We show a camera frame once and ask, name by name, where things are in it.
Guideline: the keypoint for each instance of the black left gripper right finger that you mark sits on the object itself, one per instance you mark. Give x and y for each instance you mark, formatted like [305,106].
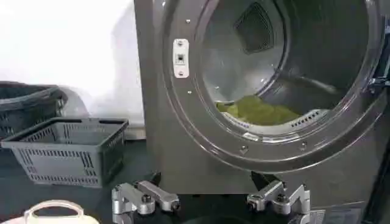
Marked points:
[283,202]

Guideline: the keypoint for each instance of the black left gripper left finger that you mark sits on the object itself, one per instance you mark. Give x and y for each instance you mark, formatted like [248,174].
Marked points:
[131,198]

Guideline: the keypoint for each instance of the grey slotted plastic basket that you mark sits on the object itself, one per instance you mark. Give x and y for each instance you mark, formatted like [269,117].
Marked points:
[61,164]

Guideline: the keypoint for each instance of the grey dryer with round opening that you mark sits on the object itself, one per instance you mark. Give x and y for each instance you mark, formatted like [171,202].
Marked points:
[170,128]

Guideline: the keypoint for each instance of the green cloth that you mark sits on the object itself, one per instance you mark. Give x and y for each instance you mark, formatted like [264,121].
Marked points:
[259,111]

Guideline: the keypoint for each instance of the dark plastic laundry basket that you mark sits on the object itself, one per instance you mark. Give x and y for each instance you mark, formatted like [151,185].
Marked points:
[24,106]

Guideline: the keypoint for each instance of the white door latch plate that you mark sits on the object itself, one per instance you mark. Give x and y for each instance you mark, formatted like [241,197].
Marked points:
[181,58]

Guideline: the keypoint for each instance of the dryer door with glass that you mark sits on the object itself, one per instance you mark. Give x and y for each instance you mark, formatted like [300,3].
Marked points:
[384,61]

